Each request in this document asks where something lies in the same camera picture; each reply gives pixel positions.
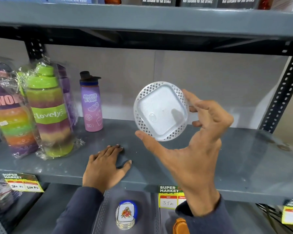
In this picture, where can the person's left hand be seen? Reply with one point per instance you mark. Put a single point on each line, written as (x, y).
(101, 171)

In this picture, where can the person's right hand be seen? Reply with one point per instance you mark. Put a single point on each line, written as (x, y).
(197, 165)

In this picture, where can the person's right thumb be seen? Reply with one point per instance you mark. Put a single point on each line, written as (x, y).
(153, 146)

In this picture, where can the person's left thumb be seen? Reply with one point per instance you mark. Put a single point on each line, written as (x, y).
(125, 166)

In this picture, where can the person's right middle finger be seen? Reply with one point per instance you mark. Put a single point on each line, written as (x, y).
(194, 109)

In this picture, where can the white lattice plastic dish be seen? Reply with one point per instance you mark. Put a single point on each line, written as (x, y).
(160, 110)

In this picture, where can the person's right forearm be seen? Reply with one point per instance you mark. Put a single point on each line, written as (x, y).
(210, 221)

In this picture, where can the person's left forearm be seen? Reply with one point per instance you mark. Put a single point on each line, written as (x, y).
(80, 212)

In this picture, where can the blue holder coaster set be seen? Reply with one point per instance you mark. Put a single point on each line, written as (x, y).
(126, 214)

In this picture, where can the yellow price tag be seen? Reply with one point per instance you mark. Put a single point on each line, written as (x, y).
(22, 182)
(292, 213)
(169, 196)

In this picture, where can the small lilac bottle black lid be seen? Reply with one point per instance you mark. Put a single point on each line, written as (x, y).
(91, 107)

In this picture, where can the orange lid container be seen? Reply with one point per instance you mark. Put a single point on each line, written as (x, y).
(180, 227)

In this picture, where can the purple wrapped bottle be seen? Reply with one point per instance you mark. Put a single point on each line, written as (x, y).
(67, 95)

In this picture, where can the green lid rainbow bottle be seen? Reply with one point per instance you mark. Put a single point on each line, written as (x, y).
(50, 112)

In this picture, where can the grey metal shelf rack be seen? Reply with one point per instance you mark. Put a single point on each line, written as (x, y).
(146, 20)

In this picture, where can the purple lid rainbow bottle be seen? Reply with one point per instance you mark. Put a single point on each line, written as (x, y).
(12, 119)

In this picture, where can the clear wrapped packet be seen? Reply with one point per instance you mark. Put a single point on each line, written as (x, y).
(1, 194)

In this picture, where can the red bottle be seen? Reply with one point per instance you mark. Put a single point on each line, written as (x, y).
(265, 2)

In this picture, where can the orange bottle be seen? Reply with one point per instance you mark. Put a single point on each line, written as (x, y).
(112, 0)

